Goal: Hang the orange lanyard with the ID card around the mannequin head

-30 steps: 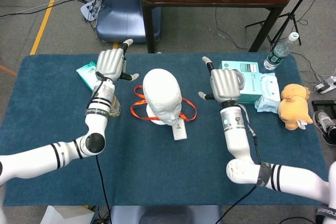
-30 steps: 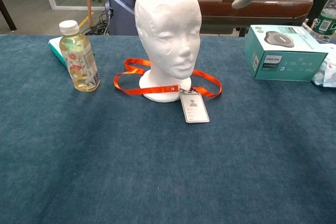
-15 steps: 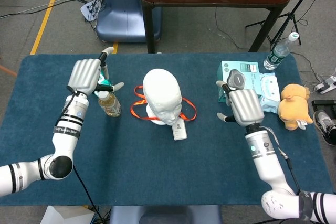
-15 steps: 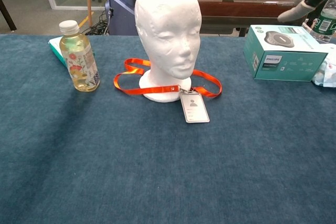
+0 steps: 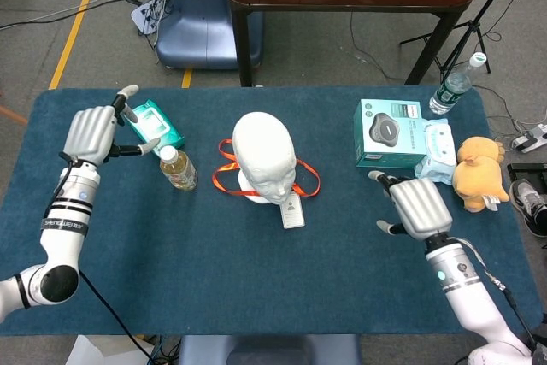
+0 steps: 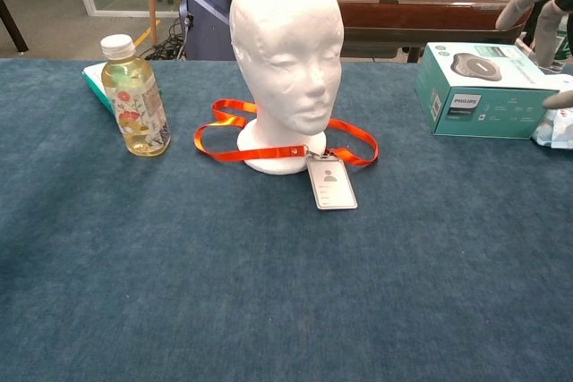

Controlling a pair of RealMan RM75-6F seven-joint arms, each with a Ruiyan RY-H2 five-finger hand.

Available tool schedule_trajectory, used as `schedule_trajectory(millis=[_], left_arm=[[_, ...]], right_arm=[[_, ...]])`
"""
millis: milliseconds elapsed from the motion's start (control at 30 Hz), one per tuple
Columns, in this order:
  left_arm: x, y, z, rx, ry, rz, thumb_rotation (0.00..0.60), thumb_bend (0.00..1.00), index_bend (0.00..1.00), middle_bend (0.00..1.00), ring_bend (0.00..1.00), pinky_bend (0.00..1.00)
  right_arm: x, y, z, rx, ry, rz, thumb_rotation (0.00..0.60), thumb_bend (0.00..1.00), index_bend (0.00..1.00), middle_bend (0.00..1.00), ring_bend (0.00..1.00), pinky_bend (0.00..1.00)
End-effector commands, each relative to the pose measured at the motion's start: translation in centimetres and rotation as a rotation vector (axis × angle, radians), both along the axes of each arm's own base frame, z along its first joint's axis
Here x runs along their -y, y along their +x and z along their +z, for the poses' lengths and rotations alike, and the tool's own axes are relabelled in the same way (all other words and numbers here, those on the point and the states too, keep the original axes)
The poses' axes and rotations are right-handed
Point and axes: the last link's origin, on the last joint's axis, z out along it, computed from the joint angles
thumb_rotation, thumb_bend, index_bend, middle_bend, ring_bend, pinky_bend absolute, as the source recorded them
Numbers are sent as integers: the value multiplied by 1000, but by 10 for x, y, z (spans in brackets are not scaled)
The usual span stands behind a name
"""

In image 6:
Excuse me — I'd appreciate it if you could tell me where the clear water bottle green label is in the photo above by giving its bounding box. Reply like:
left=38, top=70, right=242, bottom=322
left=553, top=13, right=573, bottom=73

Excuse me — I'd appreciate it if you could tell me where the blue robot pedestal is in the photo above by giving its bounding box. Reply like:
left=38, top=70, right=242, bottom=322
left=178, top=0, right=252, bottom=61

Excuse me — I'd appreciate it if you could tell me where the brown mahjong table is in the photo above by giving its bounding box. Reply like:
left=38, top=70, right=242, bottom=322
left=268, top=0, right=536, bottom=64

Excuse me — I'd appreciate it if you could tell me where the white foam mannequin head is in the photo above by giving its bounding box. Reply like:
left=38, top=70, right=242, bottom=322
left=228, top=0, right=345, bottom=176

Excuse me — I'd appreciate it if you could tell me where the blue felt table cover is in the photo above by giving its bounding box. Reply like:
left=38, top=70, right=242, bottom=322
left=0, top=57, right=573, bottom=382

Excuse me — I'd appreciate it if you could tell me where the teal Philips speaker box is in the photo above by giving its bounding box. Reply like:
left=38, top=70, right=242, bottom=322
left=414, top=41, right=560, bottom=140

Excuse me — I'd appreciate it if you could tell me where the orange lanyard with badge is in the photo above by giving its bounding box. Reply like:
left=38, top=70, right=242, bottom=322
left=192, top=98, right=380, bottom=211

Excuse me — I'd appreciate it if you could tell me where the black cable bundle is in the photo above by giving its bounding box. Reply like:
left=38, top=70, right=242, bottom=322
left=142, top=19, right=189, bottom=61

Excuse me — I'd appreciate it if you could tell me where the green wet wipes pack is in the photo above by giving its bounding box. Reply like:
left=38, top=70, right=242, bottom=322
left=82, top=63, right=116, bottom=115

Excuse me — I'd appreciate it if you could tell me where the dark table leg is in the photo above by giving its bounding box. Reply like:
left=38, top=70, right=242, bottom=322
left=0, top=0, right=30, bottom=55

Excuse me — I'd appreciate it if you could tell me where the tea bottle with floral label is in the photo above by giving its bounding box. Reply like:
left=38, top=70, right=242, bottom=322
left=99, top=34, right=173, bottom=158

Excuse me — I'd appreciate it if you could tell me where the light blue wet wipes pack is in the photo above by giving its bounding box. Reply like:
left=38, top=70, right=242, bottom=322
left=531, top=104, right=573, bottom=150

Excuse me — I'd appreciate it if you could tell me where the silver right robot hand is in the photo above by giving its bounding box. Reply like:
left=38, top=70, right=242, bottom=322
left=494, top=0, right=573, bottom=110

